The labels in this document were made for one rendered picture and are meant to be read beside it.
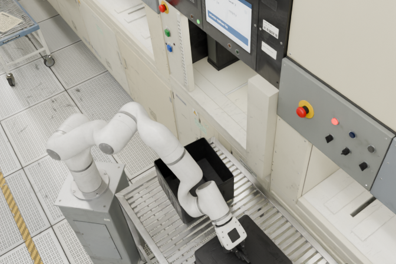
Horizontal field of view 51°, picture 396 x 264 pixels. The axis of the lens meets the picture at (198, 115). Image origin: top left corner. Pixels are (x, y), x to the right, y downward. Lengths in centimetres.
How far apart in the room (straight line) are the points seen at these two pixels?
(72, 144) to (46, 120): 192
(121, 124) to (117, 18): 159
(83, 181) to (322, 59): 124
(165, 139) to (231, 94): 92
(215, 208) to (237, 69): 105
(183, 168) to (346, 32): 71
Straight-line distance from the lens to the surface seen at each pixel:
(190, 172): 150
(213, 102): 223
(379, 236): 188
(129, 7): 307
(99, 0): 325
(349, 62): 124
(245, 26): 154
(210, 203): 160
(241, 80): 236
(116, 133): 148
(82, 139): 170
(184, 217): 188
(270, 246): 178
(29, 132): 363
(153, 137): 142
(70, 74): 401
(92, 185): 207
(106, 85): 377
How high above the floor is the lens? 247
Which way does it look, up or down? 47 degrees down
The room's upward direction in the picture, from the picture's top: 6 degrees counter-clockwise
